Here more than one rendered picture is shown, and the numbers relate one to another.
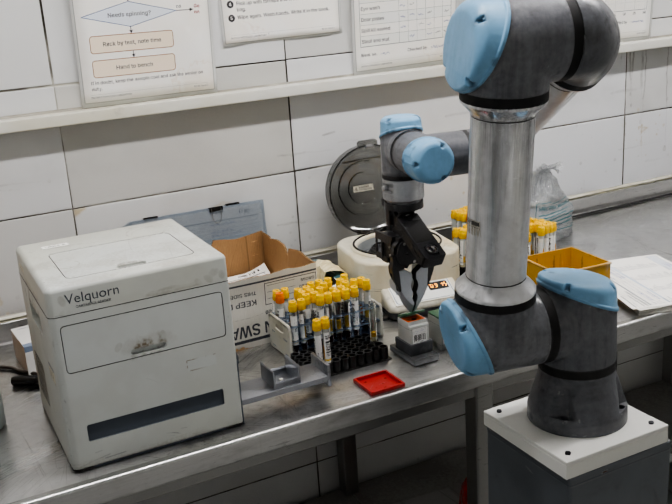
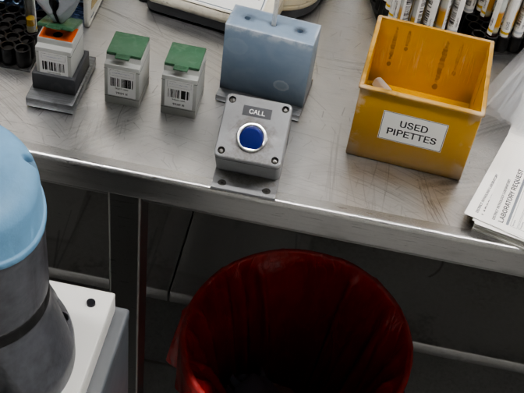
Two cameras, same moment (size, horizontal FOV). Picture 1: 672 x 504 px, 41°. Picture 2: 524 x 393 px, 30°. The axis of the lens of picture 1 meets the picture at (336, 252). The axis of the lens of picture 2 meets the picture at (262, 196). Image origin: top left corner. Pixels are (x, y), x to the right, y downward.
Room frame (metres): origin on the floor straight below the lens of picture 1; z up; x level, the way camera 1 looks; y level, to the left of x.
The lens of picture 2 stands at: (0.97, -0.77, 1.62)
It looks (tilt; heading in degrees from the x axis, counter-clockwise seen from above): 46 degrees down; 30
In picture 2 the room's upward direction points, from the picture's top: 9 degrees clockwise
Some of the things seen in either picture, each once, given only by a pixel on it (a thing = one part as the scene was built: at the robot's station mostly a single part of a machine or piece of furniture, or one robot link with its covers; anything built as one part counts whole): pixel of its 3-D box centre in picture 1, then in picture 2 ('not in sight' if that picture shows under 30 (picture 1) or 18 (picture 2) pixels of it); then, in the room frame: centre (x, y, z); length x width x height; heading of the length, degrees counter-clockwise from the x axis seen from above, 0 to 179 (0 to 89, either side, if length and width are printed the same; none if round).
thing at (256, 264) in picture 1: (239, 289); not in sight; (1.81, 0.21, 0.95); 0.29 x 0.25 x 0.15; 26
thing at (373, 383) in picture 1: (379, 382); not in sight; (1.47, -0.06, 0.88); 0.07 x 0.07 x 0.01; 26
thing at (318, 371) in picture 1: (268, 380); not in sight; (1.42, 0.13, 0.92); 0.21 x 0.07 x 0.05; 116
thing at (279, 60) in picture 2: not in sight; (268, 59); (1.73, -0.32, 0.92); 0.10 x 0.07 x 0.10; 111
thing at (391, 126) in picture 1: (402, 146); not in sight; (1.59, -0.13, 1.28); 0.09 x 0.08 x 0.11; 15
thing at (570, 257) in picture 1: (565, 281); (419, 97); (1.79, -0.48, 0.93); 0.13 x 0.13 x 0.10; 22
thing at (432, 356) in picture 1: (414, 347); (61, 73); (1.58, -0.14, 0.89); 0.09 x 0.05 x 0.04; 26
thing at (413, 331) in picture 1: (413, 333); (60, 54); (1.58, -0.14, 0.92); 0.05 x 0.04 x 0.06; 26
